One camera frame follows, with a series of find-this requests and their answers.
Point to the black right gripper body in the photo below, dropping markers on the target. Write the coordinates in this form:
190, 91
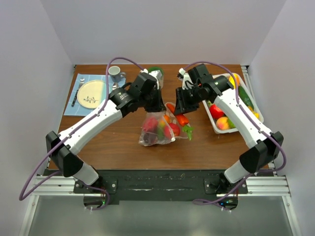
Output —
189, 99

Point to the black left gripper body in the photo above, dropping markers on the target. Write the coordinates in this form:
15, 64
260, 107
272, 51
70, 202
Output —
151, 103

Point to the red bell pepper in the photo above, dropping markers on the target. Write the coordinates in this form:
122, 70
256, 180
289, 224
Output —
150, 125

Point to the clear polka-dot zip bag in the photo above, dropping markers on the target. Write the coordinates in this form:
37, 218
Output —
169, 136

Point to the red apple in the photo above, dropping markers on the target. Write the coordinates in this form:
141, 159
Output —
175, 128

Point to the dark purple mangosteen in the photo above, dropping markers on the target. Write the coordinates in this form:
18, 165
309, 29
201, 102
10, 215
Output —
150, 139

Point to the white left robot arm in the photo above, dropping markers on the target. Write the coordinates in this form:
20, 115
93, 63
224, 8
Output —
144, 92

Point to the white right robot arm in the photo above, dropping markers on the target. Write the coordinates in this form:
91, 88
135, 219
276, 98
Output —
264, 144

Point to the orange tangerine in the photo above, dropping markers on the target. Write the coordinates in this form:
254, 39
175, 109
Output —
167, 118

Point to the green-lined floral mug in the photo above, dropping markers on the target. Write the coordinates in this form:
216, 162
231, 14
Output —
160, 82

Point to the red pomegranate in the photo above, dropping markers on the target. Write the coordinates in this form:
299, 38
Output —
216, 112

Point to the peach fruit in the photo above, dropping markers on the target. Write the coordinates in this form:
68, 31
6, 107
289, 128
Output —
222, 123

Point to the grey ceramic mug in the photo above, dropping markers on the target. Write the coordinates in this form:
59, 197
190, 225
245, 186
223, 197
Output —
116, 74

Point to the yellow-orange mango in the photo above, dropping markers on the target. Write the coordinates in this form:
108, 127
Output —
234, 80

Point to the green cucumber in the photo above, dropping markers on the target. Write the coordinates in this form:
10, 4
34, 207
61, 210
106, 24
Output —
245, 98

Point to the cream and blue plate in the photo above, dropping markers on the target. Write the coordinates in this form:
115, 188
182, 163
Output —
91, 94

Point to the white perforated plastic basket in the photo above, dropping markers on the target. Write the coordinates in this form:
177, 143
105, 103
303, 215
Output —
207, 105

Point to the yellow bell pepper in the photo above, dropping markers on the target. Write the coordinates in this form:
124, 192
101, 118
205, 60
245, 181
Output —
254, 112

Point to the blue checked placemat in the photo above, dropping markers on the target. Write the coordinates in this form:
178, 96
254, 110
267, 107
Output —
78, 110

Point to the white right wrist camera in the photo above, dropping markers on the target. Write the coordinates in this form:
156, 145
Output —
184, 77

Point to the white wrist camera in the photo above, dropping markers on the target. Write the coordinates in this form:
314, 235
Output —
184, 77
155, 73

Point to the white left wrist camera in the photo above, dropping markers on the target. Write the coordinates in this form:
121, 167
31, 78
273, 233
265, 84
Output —
155, 73

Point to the black-handled spoon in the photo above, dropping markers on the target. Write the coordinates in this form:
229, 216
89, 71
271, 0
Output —
115, 86

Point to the black-handled fork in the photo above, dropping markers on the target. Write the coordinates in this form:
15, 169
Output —
81, 82

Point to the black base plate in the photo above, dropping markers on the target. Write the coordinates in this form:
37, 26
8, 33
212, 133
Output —
161, 185

